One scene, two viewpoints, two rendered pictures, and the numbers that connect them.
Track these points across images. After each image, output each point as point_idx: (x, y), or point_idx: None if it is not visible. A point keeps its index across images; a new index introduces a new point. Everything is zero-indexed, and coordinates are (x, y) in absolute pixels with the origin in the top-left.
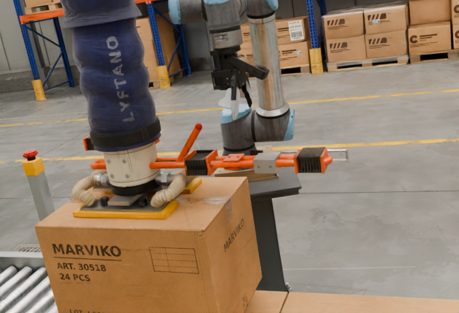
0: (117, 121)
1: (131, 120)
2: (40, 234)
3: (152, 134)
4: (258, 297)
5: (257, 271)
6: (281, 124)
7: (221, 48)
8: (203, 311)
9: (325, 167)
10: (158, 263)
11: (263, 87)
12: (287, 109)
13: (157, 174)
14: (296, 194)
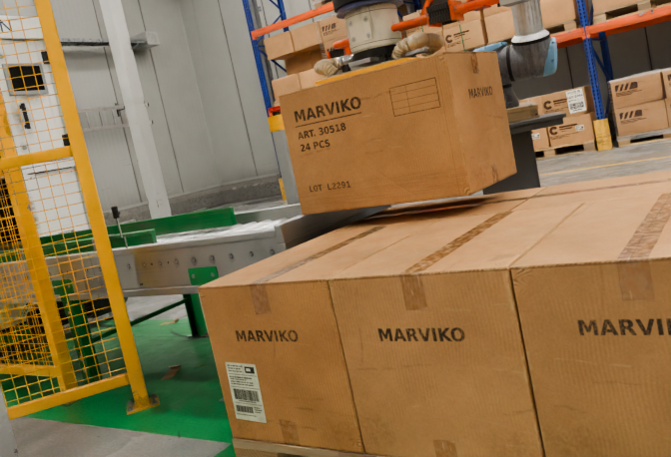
0: None
1: None
2: (283, 104)
3: None
4: (512, 193)
5: (510, 160)
6: (540, 50)
7: None
8: (446, 153)
9: None
10: (397, 105)
11: (518, 7)
12: (547, 34)
13: (399, 40)
14: (559, 124)
